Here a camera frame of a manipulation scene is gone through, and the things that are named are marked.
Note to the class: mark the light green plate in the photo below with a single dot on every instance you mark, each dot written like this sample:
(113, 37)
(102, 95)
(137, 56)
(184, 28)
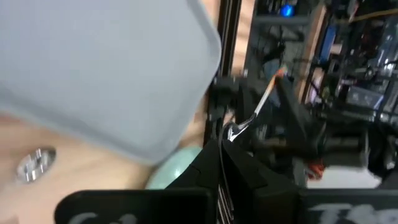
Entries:
(174, 168)

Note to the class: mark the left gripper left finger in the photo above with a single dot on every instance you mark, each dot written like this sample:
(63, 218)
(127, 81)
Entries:
(202, 171)

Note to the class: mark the black metal table frame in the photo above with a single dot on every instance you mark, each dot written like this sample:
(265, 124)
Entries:
(229, 31)

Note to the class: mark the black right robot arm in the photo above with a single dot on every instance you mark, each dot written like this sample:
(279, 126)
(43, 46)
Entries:
(292, 124)

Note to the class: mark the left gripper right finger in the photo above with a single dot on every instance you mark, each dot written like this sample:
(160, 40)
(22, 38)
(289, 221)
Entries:
(258, 199)

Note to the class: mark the grey plastic tray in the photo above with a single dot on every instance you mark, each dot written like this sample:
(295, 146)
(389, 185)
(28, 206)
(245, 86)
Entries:
(93, 62)

